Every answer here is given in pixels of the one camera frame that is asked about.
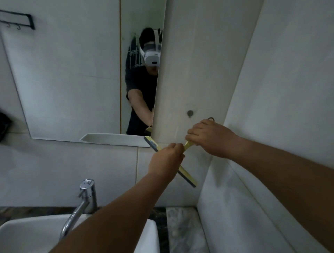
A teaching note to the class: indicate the grey round wall hook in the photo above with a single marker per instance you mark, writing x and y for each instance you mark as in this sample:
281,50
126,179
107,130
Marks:
190,113

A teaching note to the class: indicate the frameless wall mirror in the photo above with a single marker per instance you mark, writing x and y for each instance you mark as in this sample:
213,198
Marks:
73,73

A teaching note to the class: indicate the person's right forearm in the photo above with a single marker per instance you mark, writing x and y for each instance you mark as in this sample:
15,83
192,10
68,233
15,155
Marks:
287,182

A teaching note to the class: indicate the person's right hand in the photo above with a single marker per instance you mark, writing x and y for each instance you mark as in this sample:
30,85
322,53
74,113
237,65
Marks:
215,139

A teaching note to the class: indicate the black checked cloth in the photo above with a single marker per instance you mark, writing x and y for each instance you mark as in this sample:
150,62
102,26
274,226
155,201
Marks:
4,126

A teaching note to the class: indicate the person's left forearm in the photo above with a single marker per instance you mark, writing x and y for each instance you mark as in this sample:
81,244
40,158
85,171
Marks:
117,216

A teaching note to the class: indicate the yellow squeegee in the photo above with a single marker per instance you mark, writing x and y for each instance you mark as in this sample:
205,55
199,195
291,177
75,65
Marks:
188,178

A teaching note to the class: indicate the person's left hand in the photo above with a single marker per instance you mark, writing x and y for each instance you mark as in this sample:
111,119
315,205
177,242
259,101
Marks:
164,163

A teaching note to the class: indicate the chrome faucet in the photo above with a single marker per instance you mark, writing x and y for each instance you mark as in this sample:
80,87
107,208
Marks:
87,193

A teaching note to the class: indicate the white sink basin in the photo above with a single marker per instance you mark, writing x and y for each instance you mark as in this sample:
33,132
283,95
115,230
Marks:
31,234

